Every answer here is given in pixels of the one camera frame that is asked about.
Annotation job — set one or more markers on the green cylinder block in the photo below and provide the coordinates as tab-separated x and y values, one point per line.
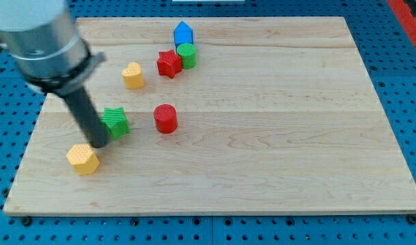
188	54

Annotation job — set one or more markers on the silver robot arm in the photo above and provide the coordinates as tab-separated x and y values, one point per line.
52	56

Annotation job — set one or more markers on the green star block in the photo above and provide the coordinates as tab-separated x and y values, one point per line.
116	122

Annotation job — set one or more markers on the red cylinder block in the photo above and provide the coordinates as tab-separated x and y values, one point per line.
165	117

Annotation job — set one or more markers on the wooden board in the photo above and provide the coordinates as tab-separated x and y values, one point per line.
278	117

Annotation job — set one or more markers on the red star block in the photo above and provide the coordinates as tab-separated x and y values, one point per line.
169	63

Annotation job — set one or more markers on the blue pentagon block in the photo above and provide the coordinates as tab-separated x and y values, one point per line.
183	33

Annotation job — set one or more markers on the yellow hexagon block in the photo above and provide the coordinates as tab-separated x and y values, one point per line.
83	159

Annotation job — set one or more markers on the yellow heart block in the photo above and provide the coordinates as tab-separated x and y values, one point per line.
133	76

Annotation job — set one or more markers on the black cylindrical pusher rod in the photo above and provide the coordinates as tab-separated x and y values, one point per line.
83	110

